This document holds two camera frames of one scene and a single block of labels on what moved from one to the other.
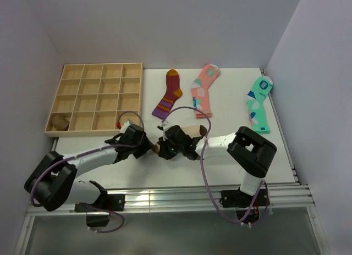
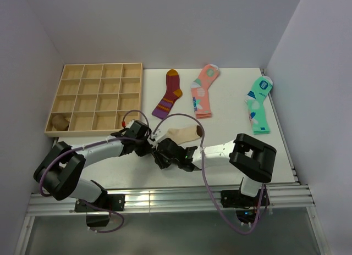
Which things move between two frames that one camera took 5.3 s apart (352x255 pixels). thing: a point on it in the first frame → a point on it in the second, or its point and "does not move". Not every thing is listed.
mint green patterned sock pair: x=256 y=105 does not move
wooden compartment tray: x=95 y=99 does not move
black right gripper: x=164 y=153 → x=159 y=160
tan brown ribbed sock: x=60 y=122 does not move
